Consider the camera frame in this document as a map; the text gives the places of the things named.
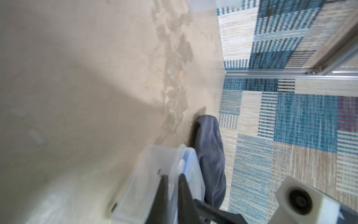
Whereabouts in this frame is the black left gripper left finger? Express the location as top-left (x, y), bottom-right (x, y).
top-left (145, 175), bottom-right (169, 224)

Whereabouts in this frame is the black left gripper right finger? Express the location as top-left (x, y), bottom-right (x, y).
top-left (178, 174), bottom-right (247, 224)

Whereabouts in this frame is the small blue-rimmed lunch box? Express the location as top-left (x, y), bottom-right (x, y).
top-left (110, 145), bottom-right (206, 224)

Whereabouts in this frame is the dark blue cloth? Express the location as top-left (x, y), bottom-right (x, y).
top-left (194, 115), bottom-right (227, 209)

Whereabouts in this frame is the lidded green-tinted lunch box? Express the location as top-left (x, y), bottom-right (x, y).
top-left (187, 0), bottom-right (243, 12)

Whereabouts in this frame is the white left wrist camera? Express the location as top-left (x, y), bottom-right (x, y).
top-left (268, 176), bottom-right (358, 224)

